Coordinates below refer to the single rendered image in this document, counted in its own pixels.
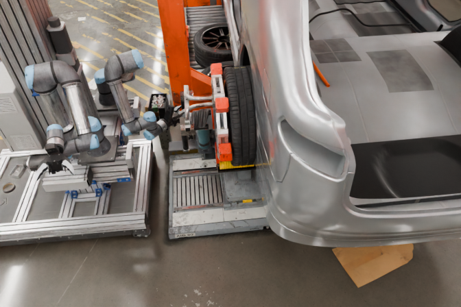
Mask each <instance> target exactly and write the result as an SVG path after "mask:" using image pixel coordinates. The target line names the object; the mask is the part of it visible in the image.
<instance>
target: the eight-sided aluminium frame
mask: <svg viewBox="0 0 461 307"><path fill-rule="evenodd" d="M212 86H213V92H214V101H215V98H219V97H225V93H224V87H223V83H222V75H212V76H211V88H212ZM216 87H220V91H221V93H217V88H216ZM223 119H224V126H223V127H220V114H219V113H216V120H217V129H215V138H216V144H217V158H219V156H220V155H219V153H218V151H219V148H218V144H221V143H228V127H227V119H226V112H223ZM221 138H222V141H221Z"/></svg>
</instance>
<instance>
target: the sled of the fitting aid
mask: <svg viewBox="0 0 461 307"><path fill-rule="evenodd" d="M220 179H221V186H222V197H223V204H224V210H237V209H244V208H258V207H263V200H262V198H260V199H247V200H239V201H228V200H227V194H226V184H225V178H224V173H220Z"/></svg>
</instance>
